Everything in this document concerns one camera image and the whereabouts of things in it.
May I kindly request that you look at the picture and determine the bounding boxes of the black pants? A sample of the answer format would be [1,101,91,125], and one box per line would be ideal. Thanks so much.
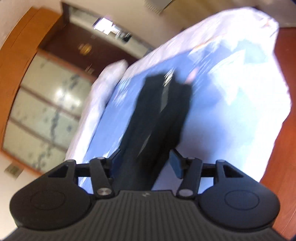
[112,74,192,192]

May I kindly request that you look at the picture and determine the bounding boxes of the blue patterned bed sheet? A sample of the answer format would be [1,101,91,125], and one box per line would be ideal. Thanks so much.
[83,40,291,192]

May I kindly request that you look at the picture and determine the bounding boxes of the wooden sliding-door wardrobe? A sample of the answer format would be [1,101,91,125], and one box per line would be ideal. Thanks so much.
[1,7,94,175]

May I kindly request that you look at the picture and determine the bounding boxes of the dark brown door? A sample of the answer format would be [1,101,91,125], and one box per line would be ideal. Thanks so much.
[39,1,153,77]

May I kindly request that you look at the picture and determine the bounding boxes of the wall electrical panel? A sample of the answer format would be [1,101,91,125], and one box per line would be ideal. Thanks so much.
[4,163,23,179]

